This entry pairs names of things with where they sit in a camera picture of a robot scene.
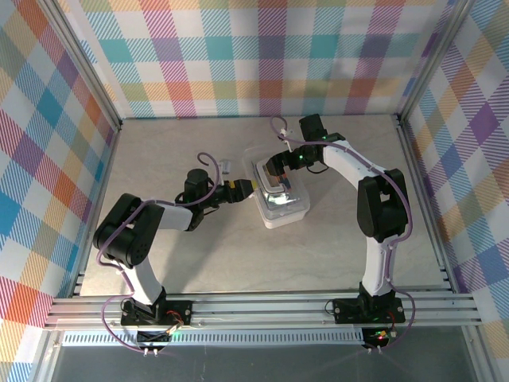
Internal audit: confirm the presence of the clear plastic tool box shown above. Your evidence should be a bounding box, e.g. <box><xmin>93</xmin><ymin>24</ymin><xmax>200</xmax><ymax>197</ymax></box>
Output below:
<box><xmin>241</xmin><ymin>146</ymin><xmax>313</xmax><ymax>231</ymax></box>

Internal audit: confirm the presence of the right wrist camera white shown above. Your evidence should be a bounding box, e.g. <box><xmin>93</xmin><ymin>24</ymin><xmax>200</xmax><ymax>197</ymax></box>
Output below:
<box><xmin>277</xmin><ymin>126</ymin><xmax>296</xmax><ymax>155</ymax></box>

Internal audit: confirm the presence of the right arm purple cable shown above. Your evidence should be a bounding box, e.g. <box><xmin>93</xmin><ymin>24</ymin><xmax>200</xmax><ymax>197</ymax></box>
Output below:
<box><xmin>270</xmin><ymin>115</ymin><xmax>417</xmax><ymax>355</ymax></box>

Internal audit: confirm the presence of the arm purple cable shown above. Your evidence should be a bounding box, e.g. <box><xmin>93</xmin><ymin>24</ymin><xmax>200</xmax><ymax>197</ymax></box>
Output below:
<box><xmin>270</xmin><ymin>115</ymin><xmax>417</xmax><ymax>355</ymax></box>
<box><xmin>97</xmin><ymin>152</ymin><xmax>223</xmax><ymax>355</ymax></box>

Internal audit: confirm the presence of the aluminium side rail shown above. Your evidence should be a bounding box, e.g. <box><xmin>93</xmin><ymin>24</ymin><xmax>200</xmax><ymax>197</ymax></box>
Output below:
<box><xmin>395</xmin><ymin>115</ymin><xmax>457</xmax><ymax>295</ymax></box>
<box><xmin>70</xmin><ymin>123</ymin><xmax>122</xmax><ymax>298</ymax></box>

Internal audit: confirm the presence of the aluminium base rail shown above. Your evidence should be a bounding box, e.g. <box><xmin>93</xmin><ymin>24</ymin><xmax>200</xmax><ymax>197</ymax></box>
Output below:
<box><xmin>44</xmin><ymin>292</ymin><xmax>484</xmax><ymax>330</ymax></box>

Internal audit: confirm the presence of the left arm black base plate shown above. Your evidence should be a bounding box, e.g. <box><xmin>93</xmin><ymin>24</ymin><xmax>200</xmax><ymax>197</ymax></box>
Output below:
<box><xmin>120</xmin><ymin>300</ymin><xmax>195</xmax><ymax>326</ymax></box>

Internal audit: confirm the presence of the aluminium upright post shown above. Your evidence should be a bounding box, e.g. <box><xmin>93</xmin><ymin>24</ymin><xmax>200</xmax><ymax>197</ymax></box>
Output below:
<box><xmin>397</xmin><ymin>0</ymin><xmax>478</xmax><ymax>127</ymax></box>
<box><xmin>37</xmin><ymin>0</ymin><xmax>123</xmax><ymax>132</ymax></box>

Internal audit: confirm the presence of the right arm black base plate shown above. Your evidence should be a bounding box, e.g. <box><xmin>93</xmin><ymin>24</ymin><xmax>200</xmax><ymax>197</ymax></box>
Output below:
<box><xmin>331</xmin><ymin>297</ymin><xmax>407</xmax><ymax>325</ymax></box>

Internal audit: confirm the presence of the slotted grey cable duct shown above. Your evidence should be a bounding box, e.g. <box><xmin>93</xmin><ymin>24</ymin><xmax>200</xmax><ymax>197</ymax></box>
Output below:
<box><xmin>61</xmin><ymin>329</ymin><xmax>367</xmax><ymax>347</ymax></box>

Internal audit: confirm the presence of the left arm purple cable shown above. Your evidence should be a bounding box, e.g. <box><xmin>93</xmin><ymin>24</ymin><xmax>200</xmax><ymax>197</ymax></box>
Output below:
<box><xmin>97</xmin><ymin>152</ymin><xmax>223</xmax><ymax>355</ymax></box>

